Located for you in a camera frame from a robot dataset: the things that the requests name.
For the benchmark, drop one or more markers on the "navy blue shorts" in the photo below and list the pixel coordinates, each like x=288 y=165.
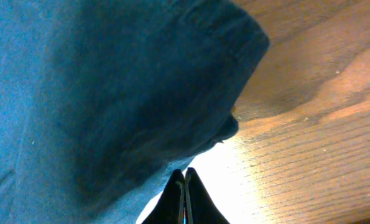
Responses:
x=100 y=100

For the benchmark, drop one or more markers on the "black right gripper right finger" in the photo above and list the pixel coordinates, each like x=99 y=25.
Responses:
x=199 y=208

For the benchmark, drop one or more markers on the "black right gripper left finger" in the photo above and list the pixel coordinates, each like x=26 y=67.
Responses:
x=170 y=206

